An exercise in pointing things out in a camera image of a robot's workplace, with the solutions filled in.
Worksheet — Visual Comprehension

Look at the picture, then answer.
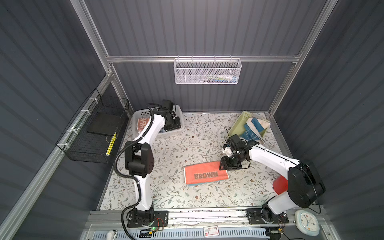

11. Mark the white wall clock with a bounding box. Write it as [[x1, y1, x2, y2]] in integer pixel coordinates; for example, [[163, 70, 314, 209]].
[[295, 210, 320, 237]]

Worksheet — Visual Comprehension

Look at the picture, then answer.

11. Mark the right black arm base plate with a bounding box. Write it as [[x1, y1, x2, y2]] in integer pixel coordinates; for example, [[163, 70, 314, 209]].
[[245, 208, 289, 225]]

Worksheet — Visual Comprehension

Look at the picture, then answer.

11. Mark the red pen cup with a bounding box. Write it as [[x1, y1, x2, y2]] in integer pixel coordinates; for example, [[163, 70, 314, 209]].
[[273, 176, 288, 195]]

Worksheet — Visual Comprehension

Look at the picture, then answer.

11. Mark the orange patterned towel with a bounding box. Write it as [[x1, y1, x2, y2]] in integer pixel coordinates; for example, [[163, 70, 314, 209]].
[[137, 117, 150, 135]]

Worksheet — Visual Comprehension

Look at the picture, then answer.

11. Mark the white wire wall basket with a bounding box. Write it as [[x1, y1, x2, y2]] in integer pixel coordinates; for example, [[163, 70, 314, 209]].
[[173, 58, 242, 85]]

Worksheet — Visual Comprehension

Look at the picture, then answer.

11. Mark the green plastic towel basket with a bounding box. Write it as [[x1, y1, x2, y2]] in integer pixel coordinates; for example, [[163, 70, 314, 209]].
[[229, 111, 267, 137]]

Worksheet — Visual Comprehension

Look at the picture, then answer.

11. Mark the black pad in basket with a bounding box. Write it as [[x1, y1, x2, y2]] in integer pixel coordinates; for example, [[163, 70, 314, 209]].
[[87, 113, 120, 137]]

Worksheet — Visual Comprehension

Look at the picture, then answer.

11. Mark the pink towel with teal border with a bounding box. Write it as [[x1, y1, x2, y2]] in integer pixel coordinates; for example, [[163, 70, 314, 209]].
[[184, 161, 229, 186]]

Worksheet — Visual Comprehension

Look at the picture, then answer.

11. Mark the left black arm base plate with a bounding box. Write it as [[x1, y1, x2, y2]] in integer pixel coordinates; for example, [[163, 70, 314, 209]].
[[126, 209, 169, 228]]

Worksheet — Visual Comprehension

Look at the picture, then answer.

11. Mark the black wire wall basket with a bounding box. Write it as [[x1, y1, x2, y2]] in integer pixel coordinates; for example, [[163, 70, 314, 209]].
[[57, 91, 130, 164]]

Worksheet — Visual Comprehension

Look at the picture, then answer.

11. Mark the white plastic laundry basket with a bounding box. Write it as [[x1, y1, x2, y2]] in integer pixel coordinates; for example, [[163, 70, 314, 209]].
[[132, 105, 185, 139]]

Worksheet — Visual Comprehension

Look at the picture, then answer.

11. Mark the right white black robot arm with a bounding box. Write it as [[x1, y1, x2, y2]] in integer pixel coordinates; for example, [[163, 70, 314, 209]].
[[219, 135, 326, 224]]

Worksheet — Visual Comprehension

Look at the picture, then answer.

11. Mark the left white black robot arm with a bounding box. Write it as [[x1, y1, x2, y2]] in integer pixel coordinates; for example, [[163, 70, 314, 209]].
[[114, 100, 181, 222]]

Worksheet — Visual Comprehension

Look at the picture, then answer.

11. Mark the red white label card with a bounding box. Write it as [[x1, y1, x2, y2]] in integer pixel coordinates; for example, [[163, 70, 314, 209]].
[[203, 226, 220, 238]]

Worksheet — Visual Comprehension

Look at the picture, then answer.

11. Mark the white ventilated cable duct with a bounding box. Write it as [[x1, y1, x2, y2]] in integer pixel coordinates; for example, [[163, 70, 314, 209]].
[[92, 226, 268, 240]]

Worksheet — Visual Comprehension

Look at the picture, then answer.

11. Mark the blue white towel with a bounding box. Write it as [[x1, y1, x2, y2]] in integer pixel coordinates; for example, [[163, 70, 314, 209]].
[[240, 117, 271, 145]]

